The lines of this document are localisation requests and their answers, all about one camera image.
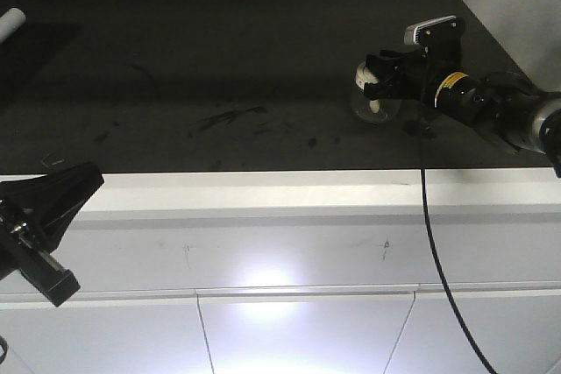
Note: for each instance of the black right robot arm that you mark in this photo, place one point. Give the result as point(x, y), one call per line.
point(504, 108)

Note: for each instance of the small black cap debris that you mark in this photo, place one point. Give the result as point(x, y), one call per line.
point(418, 129)

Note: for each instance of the glass jar with cream lid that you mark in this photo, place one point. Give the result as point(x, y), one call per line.
point(378, 112)

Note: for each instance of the white fume hood cabinet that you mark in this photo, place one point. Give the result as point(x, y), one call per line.
point(249, 221)

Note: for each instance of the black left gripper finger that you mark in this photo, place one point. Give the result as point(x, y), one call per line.
point(52, 201)

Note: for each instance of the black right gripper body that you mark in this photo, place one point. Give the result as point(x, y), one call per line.
point(448, 89)

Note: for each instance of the rolled paper sheet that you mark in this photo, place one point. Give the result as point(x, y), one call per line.
point(11, 21)

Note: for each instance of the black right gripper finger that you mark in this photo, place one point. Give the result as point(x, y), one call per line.
point(398, 86)
point(389, 61)

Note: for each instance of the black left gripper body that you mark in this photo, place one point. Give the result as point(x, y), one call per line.
point(23, 249)

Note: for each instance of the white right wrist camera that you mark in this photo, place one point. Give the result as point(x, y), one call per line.
point(434, 32)

